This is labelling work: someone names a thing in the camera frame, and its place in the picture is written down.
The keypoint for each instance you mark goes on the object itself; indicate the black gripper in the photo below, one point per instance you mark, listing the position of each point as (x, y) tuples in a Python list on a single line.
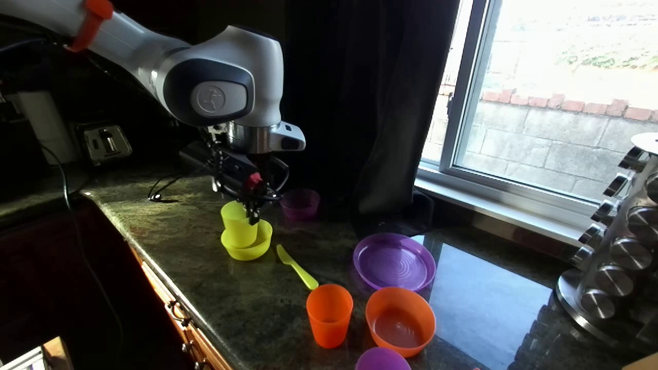
[(249, 177)]

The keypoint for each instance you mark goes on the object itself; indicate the yellow plastic cup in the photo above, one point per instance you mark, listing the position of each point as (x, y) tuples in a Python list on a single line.
[(240, 232)]

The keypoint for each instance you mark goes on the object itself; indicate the yellow plastic knife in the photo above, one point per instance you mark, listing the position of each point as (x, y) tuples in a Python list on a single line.
[(297, 269)]

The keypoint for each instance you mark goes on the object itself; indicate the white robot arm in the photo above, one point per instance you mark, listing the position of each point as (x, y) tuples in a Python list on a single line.
[(231, 84)]

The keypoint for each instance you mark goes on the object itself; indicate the small purple plastic bowl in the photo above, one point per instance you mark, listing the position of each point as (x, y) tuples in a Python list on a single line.
[(301, 205)]

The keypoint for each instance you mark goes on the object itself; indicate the orange plastic cup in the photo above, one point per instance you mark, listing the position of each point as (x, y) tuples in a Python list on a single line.
[(329, 313)]

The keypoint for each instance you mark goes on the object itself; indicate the orange plastic bowl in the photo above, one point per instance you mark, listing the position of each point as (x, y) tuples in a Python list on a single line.
[(401, 321)]

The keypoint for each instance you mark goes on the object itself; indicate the purple plastic cup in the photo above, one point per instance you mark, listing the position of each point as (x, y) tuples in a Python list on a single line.
[(380, 358)]

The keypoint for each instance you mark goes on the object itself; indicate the black curtain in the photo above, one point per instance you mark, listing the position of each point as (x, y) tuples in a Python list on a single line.
[(363, 84)]

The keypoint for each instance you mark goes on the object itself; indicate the purple plastic plate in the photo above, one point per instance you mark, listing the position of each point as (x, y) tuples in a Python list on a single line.
[(391, 259)]

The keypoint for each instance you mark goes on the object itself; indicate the metal cabinet handle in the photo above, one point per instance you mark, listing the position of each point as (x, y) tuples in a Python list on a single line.
[(181, 323)]

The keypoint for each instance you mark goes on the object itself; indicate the wall power outlet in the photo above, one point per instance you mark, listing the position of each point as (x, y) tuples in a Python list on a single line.
[(105, 143)]

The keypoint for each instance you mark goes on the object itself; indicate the window frame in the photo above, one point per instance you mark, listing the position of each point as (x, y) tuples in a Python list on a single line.
[(487, 150)]

